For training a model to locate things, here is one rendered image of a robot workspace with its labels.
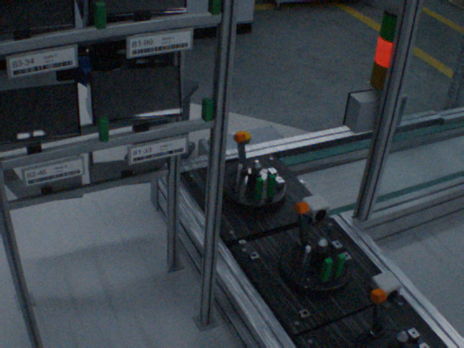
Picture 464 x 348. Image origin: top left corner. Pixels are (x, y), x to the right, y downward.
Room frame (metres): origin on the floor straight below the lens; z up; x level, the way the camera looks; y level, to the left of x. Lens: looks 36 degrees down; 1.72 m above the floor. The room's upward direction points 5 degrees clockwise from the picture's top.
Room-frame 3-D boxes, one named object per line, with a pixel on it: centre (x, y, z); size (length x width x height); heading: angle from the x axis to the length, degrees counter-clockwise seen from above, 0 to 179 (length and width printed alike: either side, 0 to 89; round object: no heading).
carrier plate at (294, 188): (0.99, -0.05, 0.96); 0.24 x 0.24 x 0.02; 29
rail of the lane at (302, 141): (1.26, -0.22, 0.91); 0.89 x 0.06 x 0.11; 119
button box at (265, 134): (1.22, -0.02, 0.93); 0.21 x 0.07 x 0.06; 119
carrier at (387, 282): (0.77, -0.18, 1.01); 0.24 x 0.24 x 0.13; 29
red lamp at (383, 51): (0.98, -0.28, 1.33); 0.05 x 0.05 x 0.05
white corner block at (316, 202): (0.95, -0.19, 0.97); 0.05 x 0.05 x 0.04; 29
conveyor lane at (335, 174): (1.11, -0.33, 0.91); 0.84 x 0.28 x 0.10; 119
